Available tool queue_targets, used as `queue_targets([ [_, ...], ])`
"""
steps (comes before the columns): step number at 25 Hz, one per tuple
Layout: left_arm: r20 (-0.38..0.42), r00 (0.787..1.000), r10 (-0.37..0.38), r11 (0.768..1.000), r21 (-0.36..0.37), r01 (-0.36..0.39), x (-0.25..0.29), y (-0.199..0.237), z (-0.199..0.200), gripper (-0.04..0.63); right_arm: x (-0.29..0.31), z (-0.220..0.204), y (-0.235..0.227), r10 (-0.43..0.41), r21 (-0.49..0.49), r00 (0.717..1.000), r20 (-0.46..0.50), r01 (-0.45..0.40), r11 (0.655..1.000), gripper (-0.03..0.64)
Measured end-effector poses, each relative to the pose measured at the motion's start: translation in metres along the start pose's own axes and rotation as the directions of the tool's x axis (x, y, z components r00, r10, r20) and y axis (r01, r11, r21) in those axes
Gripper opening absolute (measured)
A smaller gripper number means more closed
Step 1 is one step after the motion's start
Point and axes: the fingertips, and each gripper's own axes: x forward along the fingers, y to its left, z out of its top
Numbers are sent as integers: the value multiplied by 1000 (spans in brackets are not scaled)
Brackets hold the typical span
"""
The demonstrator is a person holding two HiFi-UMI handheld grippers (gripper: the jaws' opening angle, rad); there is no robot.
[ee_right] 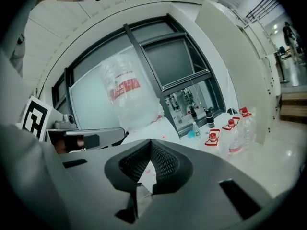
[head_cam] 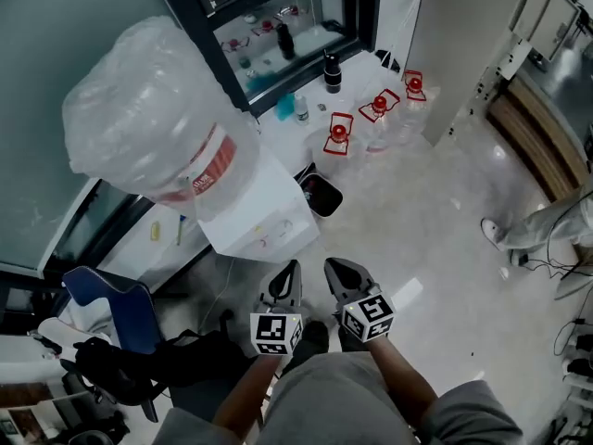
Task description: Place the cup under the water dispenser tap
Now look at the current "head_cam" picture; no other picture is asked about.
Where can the white desk unit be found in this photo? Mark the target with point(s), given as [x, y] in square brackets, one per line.
[556, 12]

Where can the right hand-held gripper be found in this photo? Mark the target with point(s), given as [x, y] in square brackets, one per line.
[369, 319]

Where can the white paper sheet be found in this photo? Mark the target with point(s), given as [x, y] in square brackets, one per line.
[413, 290]

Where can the white pillar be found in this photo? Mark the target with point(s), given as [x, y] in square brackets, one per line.
[458, 49]

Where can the white water dispenser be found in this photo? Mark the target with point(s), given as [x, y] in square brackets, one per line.
[278, 211]

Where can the black bag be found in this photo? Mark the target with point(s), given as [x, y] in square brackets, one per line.
[153, 364]

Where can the black window frame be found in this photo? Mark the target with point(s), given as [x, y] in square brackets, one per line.
[204, 30]

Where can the person's black shoe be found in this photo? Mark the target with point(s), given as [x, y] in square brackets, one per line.
[313, 341]

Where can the black waste bin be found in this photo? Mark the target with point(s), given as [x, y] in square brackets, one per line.
[322, 195]

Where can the person's grey shirt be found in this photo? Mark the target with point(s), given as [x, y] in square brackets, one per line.
[343, 406]

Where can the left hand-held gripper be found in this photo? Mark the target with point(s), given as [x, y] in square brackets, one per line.
[274, 333]

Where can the black thermos flask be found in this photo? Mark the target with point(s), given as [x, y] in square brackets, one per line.
[332, 74]

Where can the blue chair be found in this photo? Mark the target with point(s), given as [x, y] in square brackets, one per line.
[129, 308]

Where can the clear jug with red cap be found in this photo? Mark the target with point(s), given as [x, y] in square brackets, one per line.
[379, 118]
[415, 100]
[338, 146]

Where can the person's right forearm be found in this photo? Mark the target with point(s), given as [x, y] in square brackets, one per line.
[401, 374]

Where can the wooden boards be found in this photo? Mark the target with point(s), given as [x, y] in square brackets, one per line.
[537, 146]

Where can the white low cabinet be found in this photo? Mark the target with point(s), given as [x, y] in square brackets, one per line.
[139, 244]

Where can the small white bottle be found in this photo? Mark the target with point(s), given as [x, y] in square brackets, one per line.
[302, 109]

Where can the teal cloth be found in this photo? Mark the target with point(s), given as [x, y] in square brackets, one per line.
[285, 105]

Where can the large clear water bottle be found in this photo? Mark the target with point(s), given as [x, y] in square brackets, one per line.
[148, 114]

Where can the person's left forearm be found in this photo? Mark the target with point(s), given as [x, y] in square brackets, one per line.
[247, 394]

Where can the yellow clip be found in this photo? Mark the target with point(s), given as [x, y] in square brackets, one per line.
[155, 231]

